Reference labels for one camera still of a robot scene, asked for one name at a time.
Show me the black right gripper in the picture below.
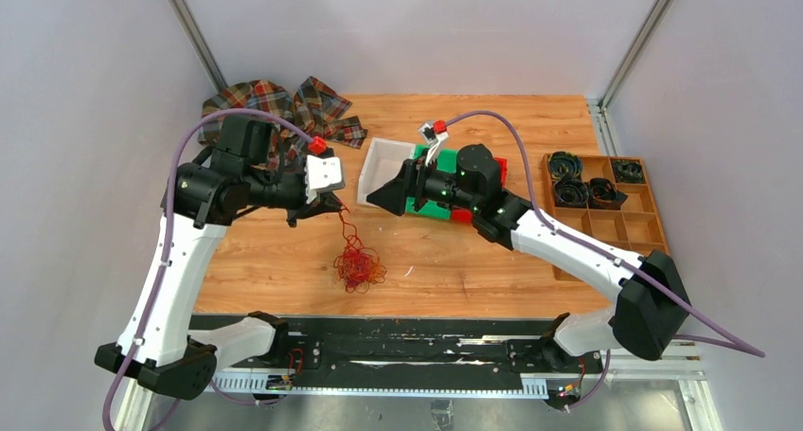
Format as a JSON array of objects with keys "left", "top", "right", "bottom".
[{"left": 366, "top": 150, "right": 478, "bottom": 218}]

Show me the coloured cable bundle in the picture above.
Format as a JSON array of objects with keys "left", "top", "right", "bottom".
[{"left": 332, "top": 205, "right": 387, "bottom": 296}]

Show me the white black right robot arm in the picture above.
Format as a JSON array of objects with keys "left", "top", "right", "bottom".
[{"left": 366, "top": 144, "right": 689, "bottom": 371}]

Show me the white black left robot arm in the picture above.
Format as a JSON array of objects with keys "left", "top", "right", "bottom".
[{"left": 95, "top": 109, "right": 345, "bottom": 401}]

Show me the white plastic bin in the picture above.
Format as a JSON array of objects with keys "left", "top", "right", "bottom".
[{"left": 356, "top": 137, "right": 417, "bottom": 207}]

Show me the green plastic bin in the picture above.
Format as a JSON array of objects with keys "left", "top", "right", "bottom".
[{"left": 405, "top": 150, "right": 457, "bottom": 222}]

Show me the red plastic bin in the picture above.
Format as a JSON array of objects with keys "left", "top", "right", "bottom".
[{"left": 450, "top": 156, "right": 508, "bottom": 224}]

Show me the plaid cloth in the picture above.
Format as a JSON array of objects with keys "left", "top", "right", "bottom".
[{"left": 197, "top": 76, "right": 368, "bottom": 171}]

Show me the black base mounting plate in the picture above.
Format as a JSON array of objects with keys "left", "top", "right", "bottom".
[{"left": 216, "top": 316, "right": 603, "bottom": 399}]

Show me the wooden compartment tray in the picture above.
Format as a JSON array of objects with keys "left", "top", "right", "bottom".
[{"left": 541, "top": 152, "right": 670, "bottom": 256}]

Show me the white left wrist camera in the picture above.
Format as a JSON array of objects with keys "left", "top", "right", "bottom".
[{"left": 305, "top": 155, "right": 346, "bottom": 204}]

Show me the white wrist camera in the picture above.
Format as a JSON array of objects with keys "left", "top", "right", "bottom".
[
  {"left": 305, "top": 155, "right": 346, "bottom": 204},
  {"left": 419, "top": 120, "right": 449, "bottom": 167}
]

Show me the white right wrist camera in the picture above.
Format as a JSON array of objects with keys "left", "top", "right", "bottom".
[{"left": 419, "top": 120, "right": 449, "bottom": 167}]

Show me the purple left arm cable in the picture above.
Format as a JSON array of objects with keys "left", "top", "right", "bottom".
[{"left": 101, "top": 107, "right": 321, "bottom": 431}]

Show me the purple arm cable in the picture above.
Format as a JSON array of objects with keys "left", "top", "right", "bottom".
[
  {"left": 101, "top": 107, "right": 321, "bottom": 431},
  {"left": 441, "top": 109, "right": 767, "bottom": 412}
]

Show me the left aluminium corner post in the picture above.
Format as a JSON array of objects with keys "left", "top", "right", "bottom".
[{"left": 167, "top": 0, "right": 228, "bottom": 91}]

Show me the aluminium corner post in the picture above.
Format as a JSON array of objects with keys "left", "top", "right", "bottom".
[
  {"left": 167, "top": 0, "right": 228, "bottom": 91},
  {"left": 598, "top": 0, "right": 673, "bottom": 111}
]

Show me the aluminium frame rail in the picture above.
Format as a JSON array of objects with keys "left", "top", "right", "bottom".
[{"left": 134, "top": 329, "right": 710, "bottom": 401}]

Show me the right aluminium corner post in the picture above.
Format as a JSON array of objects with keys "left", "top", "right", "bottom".
[{"left": 598, "top": 0, "right": 673, "bottom": 111}]

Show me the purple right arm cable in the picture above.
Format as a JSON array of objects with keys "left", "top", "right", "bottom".
[{"left": 441, "top": 109, "right": 767, "bottom": 412}]

